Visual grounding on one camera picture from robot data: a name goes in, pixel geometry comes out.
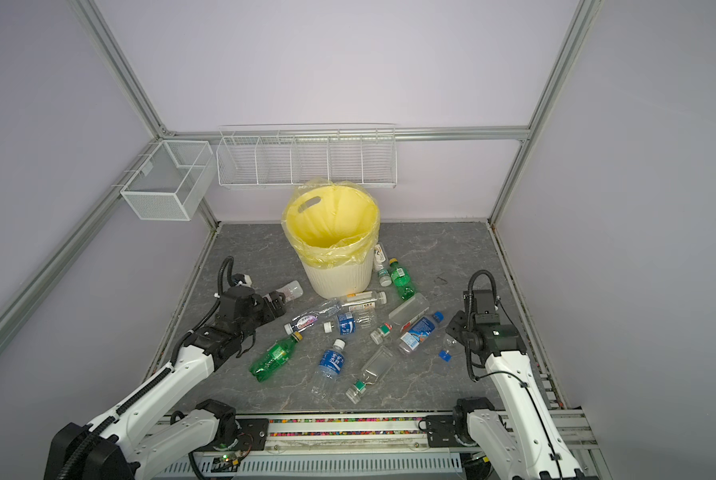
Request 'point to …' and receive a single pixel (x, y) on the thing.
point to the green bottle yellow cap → (402, 280)
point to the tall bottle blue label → (331, 363)
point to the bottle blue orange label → (417, 334)
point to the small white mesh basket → (172, 180)
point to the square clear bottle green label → (371, 372)
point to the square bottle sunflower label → (414, 307)
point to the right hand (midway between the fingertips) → (462, 329)
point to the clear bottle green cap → (380, 258)
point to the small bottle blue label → (346, 323)
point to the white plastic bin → (344, 281)
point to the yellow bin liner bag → (331, 225)
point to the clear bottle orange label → (366, 296)
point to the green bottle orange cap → (275, 357)
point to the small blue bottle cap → (445, 355)
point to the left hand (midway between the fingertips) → (273, 304)
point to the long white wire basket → (286, 155)
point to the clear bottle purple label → (307, 320)
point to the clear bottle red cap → (291, 291)
